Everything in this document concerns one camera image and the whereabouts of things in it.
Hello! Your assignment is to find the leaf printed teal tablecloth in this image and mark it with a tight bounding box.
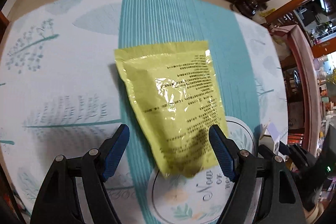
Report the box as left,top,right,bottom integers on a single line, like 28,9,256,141
0,0,289,224

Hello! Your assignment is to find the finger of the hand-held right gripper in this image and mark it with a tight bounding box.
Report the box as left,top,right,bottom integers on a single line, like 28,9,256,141
259,141,290,164

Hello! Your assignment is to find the white floral printed plate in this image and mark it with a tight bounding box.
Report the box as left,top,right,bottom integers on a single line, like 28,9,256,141
146,116,259,224

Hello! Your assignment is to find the white paper box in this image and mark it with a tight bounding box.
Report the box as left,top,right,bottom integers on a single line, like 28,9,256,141
259,121,280,147

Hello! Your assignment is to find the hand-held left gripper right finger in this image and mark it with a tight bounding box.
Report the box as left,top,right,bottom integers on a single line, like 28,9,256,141
209,124,307,224

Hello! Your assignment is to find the yellow-green plastic pouch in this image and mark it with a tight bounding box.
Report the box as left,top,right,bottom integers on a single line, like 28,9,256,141
113,40,228,178

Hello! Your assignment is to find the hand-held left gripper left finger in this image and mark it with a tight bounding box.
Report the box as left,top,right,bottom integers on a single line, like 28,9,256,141
30,124,131,224

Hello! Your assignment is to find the dark ceramic jar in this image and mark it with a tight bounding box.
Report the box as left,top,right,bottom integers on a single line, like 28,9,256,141
232,0,265,17

